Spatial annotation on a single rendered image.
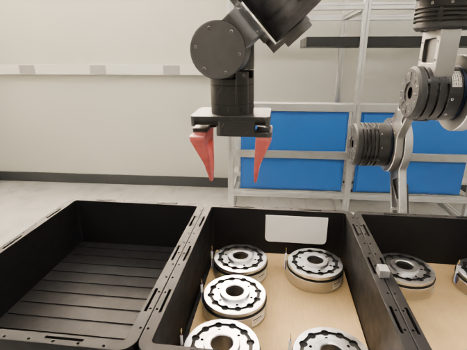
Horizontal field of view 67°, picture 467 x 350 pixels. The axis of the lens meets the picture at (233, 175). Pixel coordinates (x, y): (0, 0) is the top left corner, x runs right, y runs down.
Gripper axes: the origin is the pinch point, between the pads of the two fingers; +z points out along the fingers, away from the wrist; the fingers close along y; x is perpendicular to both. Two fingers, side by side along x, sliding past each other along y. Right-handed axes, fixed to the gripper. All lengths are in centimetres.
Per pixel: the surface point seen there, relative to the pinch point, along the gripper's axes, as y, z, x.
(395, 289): 22.4, 13.3, -6.2
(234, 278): -0.5, 20.4, 3.2
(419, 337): 22.4, 12.9, -14.7
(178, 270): -7.5, 13.1, -5.5
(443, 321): 33.0, 23.7, 0.3
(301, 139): 22, 46, 190
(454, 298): 37.3, 24.0, 6.5
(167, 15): -92, -38, 277
